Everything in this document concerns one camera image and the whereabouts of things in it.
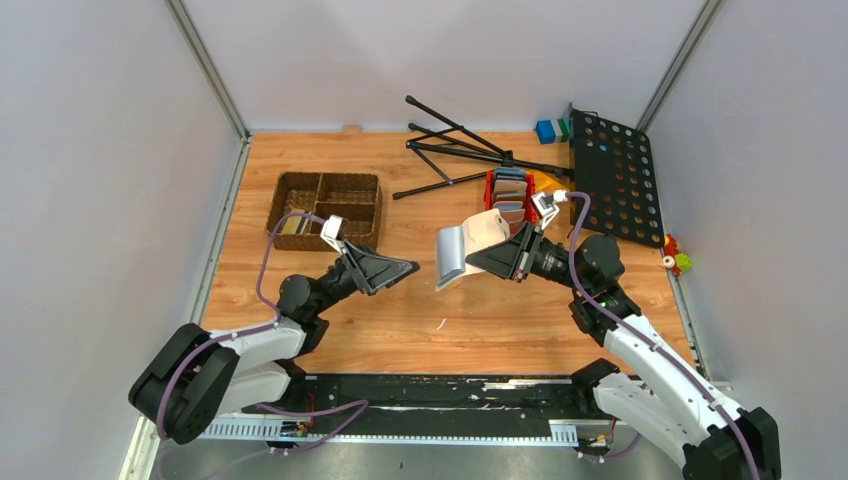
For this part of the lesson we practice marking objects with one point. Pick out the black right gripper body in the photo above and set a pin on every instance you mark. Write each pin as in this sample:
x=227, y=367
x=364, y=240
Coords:
x=519, y=259

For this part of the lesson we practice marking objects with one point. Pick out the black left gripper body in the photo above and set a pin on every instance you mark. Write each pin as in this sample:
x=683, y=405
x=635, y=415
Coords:
x=358, y=271

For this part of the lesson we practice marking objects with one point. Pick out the white card holder wallet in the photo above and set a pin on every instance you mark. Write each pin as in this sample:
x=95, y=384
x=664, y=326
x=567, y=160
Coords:
x=456, y=243

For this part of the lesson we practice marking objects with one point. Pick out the brown wicker divided basket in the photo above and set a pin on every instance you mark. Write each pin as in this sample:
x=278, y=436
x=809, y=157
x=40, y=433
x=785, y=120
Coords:
x=356, y=197

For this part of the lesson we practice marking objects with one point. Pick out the gold credit cards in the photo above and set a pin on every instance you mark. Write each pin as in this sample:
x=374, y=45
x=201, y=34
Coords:
x=296, y=223

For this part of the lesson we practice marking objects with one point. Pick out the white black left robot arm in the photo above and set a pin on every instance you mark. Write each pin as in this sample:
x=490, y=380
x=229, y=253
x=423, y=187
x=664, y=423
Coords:
x=199, y=375

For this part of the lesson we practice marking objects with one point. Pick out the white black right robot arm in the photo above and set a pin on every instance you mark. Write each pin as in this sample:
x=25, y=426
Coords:
x=705, y=432

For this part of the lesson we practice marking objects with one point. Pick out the card holders in red bin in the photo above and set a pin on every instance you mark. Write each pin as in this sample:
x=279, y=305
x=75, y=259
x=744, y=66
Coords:
x=507, y=193

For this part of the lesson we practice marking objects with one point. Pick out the red plastic bin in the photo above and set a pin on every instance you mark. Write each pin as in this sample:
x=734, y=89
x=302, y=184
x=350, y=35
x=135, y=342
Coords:
x=531, y=214

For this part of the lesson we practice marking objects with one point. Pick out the yellow transparent tray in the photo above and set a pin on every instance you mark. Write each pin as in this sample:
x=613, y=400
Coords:
x=545, y=183

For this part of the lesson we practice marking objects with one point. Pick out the black folding music stand legs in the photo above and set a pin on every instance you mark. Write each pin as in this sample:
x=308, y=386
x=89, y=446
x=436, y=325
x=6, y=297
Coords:
x=458, y=141

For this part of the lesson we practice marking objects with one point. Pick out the blue green toy block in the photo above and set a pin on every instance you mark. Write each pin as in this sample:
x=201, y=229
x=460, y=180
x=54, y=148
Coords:
x=553, y=131

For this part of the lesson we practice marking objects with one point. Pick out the black perforated music stand desk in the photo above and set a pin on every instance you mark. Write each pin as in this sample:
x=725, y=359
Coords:
x=613, y=164

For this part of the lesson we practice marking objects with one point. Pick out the red green small toy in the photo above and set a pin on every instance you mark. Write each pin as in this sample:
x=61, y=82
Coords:
x=674, y=259

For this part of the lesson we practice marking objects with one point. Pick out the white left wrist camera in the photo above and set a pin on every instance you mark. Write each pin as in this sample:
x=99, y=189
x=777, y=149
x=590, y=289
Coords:
x=332, y=233

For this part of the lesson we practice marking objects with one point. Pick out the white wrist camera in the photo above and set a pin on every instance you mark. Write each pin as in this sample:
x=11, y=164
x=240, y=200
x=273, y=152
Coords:
x=332, y=233
x=547, y=206

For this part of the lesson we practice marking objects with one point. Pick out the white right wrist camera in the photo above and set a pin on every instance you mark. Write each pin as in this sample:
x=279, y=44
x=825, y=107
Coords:
x=547, y=206

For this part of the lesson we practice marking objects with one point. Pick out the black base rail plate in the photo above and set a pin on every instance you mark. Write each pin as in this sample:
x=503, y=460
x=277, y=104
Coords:
x=408, y=405

